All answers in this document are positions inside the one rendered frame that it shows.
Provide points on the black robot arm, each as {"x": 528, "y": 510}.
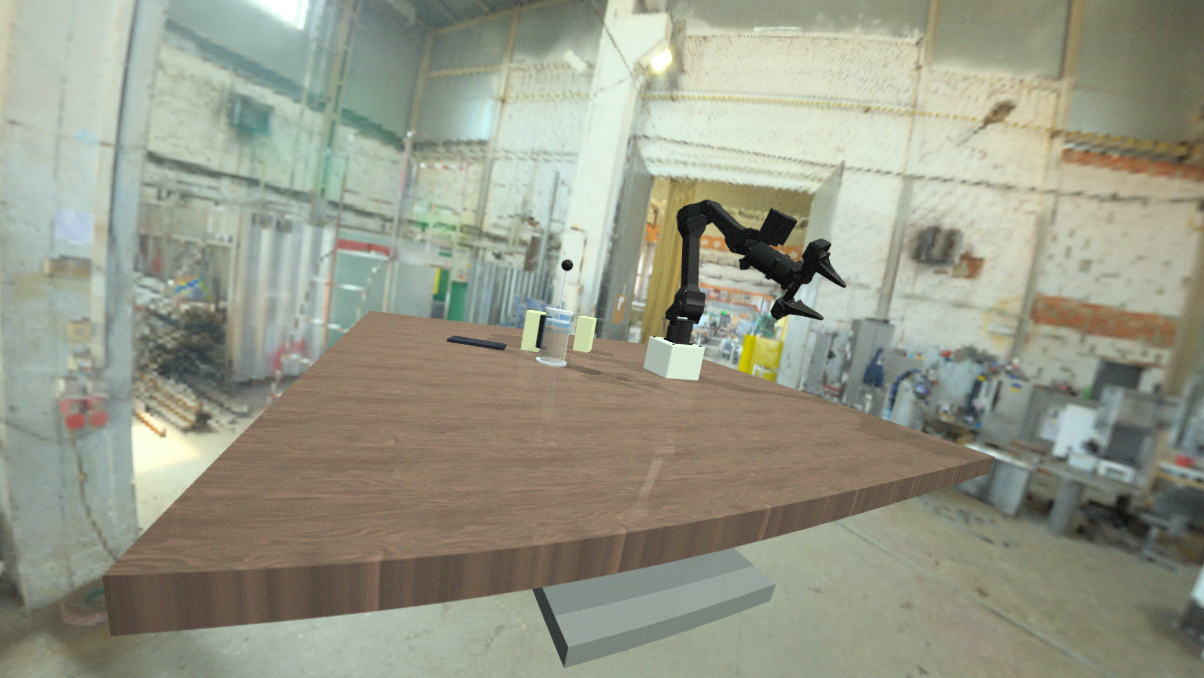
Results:
{"x": 754, "y": 244}

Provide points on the glass french press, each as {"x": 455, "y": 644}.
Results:
{"x": 553, "y": 331}

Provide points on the pale yellow block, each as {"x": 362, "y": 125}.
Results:
{"x": 584, "y": 334}
{"x": 530, "y": 330}

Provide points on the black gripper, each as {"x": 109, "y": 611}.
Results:
{"x": 786, "y": 272}

